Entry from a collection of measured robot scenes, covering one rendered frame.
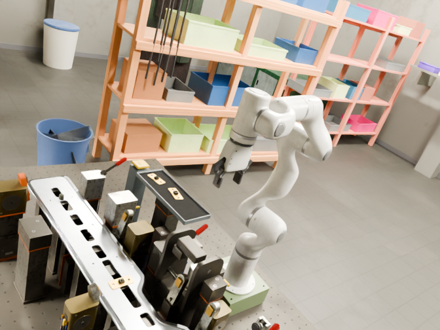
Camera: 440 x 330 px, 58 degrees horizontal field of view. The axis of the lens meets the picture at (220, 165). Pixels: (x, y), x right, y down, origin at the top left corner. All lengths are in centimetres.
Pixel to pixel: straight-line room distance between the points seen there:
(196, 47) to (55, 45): 329
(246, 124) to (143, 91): 257
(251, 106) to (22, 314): 117
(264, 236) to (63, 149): 212
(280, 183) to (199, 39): 232
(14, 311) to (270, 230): 103
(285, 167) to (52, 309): 108
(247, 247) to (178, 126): 294
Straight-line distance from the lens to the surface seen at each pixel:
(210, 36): 378
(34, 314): 177
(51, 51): 666
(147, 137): 393
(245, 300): 191
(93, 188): 192
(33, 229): 162
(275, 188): 162
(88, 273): 151
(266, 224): 166
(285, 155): 161
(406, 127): 794
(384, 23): 658
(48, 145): 341
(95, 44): 763
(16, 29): 723
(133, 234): 157
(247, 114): 117
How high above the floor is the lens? 204
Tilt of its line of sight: 25 degrees down
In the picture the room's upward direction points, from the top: 18 degrees clockwise
